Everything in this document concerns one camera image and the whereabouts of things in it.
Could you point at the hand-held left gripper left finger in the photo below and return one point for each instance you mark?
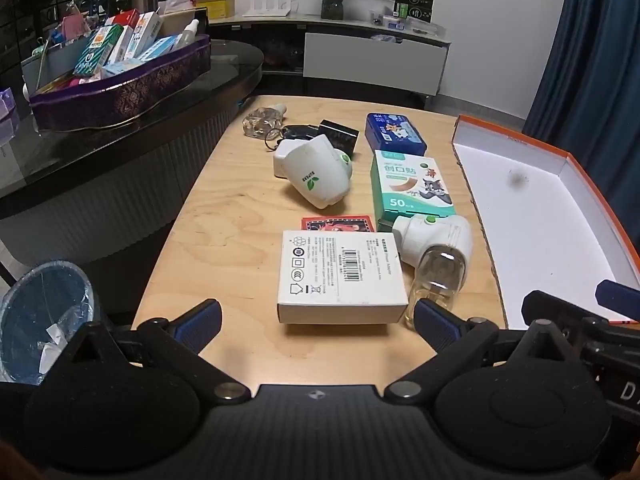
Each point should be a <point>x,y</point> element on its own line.
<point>202,317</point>

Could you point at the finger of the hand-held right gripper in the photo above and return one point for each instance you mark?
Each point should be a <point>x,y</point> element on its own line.
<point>570,307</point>
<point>620,295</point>

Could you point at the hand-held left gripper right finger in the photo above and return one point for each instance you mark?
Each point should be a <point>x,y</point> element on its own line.
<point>434,322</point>

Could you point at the white vaporizer with bottle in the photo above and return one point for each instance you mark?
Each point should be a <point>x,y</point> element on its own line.
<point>435,245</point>

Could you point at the white adapter box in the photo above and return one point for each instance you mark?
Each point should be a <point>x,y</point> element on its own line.
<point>342,275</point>

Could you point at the green bandage box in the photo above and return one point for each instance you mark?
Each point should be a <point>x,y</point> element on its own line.
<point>412,187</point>

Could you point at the red card box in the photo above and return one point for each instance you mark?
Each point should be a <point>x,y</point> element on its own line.
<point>337,223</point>

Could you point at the white plug-in vaporizer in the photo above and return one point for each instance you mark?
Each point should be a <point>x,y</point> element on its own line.
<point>320,175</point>

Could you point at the blue tin case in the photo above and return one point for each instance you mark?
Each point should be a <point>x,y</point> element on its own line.
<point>395,132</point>

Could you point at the clear small liquid bottle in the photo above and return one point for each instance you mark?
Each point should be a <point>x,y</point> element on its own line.
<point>260,121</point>

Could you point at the black car key with keyring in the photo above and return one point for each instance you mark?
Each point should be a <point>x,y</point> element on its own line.
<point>296,133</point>

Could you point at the trash bin with plastic liner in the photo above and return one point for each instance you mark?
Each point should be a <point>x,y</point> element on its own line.
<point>40,310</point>

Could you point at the black glass coffee table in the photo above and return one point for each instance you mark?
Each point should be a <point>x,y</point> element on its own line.
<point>100,160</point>

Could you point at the blue curtain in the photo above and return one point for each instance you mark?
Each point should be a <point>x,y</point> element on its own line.
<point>590,60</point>

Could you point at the purple tray of medicine boxes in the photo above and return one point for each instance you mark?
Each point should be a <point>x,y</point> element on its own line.
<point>120,92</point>

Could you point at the white TV cabinet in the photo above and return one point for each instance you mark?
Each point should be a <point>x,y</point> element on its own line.
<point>370,60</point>

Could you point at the small purple box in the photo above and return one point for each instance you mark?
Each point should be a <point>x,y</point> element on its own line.
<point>7,110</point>

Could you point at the clear spray bottle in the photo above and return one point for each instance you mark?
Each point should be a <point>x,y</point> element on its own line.
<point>190,31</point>

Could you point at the pile of medicine boxes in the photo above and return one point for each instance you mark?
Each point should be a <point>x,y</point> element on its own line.
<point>115,42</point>

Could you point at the yellow box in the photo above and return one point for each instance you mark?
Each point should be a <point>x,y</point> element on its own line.
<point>222,7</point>

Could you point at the black and green card box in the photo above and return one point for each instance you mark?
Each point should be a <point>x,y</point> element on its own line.
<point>412,7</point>

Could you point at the white router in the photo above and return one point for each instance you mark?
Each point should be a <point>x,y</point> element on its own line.
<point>267,5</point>

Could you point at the white wall charger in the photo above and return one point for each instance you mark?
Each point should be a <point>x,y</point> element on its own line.
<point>285,161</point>

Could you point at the black wall charger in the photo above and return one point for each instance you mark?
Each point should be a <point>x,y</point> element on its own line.
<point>341,135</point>

